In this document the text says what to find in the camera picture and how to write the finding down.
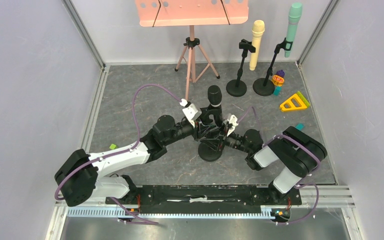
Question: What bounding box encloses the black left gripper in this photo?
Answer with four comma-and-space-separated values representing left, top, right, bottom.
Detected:
163, 115, 216, 146

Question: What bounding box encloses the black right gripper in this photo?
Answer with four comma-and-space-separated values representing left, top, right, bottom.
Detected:
200, 122, 252, 154

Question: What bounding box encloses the black microphone desk stand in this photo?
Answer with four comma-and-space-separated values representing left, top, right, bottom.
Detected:
198, 103, 226, 162

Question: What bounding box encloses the black microphone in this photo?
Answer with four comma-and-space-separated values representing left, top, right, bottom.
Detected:
207, 85, 222, 109

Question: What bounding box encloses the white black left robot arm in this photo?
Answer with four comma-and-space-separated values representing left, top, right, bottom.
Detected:
54, 115, 224, 207

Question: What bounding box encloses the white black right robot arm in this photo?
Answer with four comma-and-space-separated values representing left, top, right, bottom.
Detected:
220, 126, 328, 204

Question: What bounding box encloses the black middle microphone stand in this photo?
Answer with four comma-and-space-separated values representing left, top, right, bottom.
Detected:
226, 39, 256, 97

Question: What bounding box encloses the black right microphone stand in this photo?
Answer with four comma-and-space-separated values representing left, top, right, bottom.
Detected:
252, 38, 293, 97

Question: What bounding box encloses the yellow microphone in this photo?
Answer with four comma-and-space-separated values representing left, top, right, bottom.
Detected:
249, 20, 265, 71

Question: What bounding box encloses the pink tripod music stand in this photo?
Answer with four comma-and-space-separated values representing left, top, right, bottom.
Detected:
134, 0, 249, 99

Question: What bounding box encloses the green microphone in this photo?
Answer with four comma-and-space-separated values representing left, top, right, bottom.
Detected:
284, 2, 303, 58

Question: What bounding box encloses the teal toy block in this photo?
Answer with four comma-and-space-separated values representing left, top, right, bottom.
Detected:
273, 86, 282, 96

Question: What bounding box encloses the yellow triangular toy block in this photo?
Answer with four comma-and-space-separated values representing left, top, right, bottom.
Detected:
279, 91, 311, 112

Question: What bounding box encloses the small teal cube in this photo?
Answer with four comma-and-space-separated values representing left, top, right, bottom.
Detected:
295, 123, 305, 131

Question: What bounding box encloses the purple toy block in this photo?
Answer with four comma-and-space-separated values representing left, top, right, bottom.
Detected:
274, 70, 285, 79

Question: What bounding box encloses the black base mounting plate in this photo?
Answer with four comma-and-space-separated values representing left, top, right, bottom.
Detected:
118, 184, 302, 214

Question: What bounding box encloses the small green cube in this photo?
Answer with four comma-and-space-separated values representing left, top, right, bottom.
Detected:
109, 143, 117, 150

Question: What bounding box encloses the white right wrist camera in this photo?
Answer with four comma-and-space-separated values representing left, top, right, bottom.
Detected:
223, 113, 239, 137

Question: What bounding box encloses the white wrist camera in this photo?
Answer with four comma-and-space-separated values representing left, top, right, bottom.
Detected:
179, 98, 202, 128
223, 113, 239, 137

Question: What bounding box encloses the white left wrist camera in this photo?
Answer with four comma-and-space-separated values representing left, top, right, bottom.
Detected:
179, 98, 202, 128

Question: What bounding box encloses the white slotted cable duct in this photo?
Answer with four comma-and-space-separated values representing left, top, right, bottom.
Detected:
67, 206, 275, 220

